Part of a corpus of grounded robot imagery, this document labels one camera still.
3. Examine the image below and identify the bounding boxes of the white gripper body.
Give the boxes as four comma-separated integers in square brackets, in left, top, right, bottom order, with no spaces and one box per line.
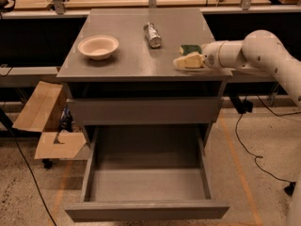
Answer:
[201,41,223,69]

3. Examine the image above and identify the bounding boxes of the green yellow sponge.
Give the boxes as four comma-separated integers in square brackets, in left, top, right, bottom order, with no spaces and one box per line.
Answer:
[180,44,202,56]

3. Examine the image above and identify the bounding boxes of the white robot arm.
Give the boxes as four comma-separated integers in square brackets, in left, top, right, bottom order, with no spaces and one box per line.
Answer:
[173,30,301,106]

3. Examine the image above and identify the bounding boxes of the closed grey top drawer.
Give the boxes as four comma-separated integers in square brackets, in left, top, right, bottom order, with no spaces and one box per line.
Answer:
[67,97,222,125]

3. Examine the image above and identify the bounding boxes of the grey drawer cabinet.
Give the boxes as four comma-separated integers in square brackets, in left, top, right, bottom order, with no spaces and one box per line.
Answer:
[57,8,231,139]

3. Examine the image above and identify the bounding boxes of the open grey middle drawer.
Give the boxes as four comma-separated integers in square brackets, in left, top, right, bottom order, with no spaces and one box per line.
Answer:
[66,124,230,222]

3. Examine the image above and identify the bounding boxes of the silver metal can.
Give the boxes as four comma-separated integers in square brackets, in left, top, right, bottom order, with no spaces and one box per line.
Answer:
[143,23,162,48]

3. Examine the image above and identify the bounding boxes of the white paper bowl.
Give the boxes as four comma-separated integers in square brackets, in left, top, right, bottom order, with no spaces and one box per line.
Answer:
[77,35,119,60]

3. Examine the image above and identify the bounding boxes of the blue bottle in box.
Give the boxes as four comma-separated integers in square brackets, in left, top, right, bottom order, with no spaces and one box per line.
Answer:
[58,106,73,132]

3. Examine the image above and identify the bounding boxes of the open cardboard box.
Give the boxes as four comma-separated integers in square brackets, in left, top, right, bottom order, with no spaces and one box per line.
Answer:
[13,81,89,160]

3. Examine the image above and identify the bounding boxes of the black headphones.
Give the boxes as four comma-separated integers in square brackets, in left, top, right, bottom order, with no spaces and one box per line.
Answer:
[0,0,16,12]

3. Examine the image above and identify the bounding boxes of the black floor cable right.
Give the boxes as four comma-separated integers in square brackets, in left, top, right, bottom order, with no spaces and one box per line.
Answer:
[234,94,301,185]

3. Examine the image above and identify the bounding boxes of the black floor cable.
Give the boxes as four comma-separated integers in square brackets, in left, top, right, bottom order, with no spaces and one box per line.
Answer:
[0,110,59,226]
[234,94,301,185]

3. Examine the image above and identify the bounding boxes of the black floor cable left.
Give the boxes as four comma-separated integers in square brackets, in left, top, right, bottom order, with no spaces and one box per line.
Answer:
[0,110,59,226]

